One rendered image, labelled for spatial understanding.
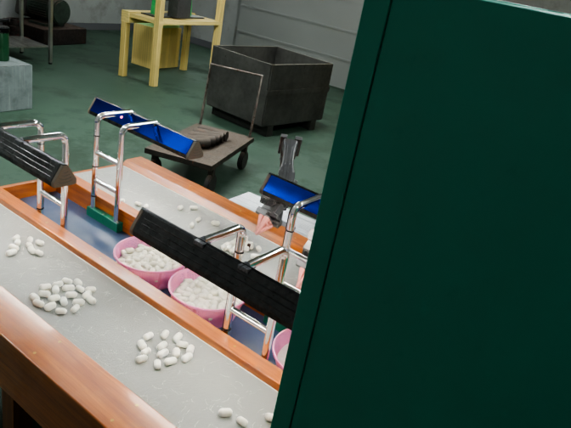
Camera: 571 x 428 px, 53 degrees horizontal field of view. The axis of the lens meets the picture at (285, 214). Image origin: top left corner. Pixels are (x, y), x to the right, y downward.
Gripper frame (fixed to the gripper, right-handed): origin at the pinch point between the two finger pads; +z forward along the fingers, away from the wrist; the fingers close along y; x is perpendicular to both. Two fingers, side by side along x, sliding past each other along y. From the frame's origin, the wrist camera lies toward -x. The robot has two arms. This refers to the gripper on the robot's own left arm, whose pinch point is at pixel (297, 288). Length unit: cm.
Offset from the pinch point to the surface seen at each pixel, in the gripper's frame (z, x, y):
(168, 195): -12, 13, -85
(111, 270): 33, -29, -45
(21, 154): 22, -61, -77
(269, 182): -21.3, -25.4, -19.5
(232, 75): -239, 230, -326
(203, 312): 27.9, -22.8, -10.4
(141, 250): 20, -14, -54
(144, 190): -8, 9, -95
